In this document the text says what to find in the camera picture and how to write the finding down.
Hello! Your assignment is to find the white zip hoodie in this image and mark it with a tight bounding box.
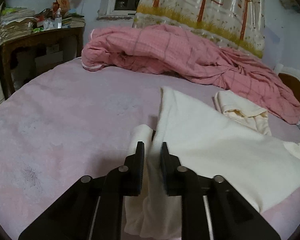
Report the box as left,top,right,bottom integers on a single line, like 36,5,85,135
125,87,300,239

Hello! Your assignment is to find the white carved headboard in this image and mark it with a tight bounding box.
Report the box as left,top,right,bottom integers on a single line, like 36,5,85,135
274,63,300,102

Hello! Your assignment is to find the tree print curtain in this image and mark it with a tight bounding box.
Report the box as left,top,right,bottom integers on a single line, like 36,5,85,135
133,0,265,58

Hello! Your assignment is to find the pink bed sheet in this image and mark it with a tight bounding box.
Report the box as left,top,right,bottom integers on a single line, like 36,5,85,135
0,56,300,240

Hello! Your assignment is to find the stack of papers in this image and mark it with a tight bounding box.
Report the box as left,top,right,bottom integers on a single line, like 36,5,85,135
0,8,37,45

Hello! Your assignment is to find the dark wooden desk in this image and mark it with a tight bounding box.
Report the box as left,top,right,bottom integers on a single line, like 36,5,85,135
0,27,84,99

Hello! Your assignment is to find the clear spray bottle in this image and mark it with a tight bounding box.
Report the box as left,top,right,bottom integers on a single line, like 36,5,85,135
54,8,62,29

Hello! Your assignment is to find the pink checked quilt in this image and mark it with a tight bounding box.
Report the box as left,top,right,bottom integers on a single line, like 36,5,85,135
81,24,300,124

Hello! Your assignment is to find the orange snack bag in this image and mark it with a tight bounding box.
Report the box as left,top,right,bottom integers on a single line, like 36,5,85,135
52,0,70,12

